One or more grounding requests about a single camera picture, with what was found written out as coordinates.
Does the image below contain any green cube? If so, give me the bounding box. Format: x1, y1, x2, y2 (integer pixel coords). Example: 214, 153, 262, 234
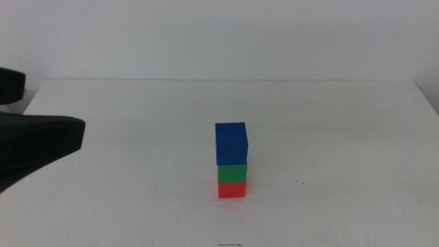
217, 164, 248, 184

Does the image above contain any red cube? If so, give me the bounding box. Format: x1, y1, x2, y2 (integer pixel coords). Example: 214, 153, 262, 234
217, 181, 248, 200

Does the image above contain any blue cube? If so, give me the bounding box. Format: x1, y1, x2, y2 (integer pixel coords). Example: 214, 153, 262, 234
214, 121, 249, 167

